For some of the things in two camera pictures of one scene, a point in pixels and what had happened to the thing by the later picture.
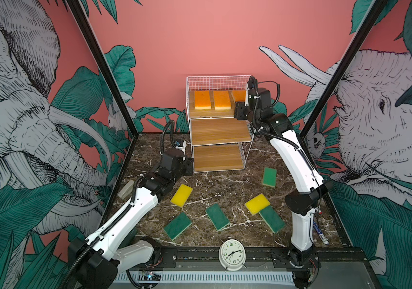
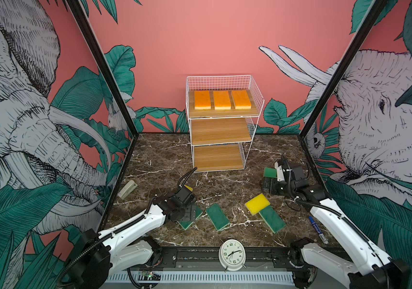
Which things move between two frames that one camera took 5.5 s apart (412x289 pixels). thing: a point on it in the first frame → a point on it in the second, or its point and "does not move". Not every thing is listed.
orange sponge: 222,100 does not move
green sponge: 269,177 does not move
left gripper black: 188,164 → 190,215
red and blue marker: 320,233 does not move
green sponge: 177,225 → 186,224
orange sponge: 239,95 does not move
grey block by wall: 127,189 does not move
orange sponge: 202,100 does not move
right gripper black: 242,108 → 273,189
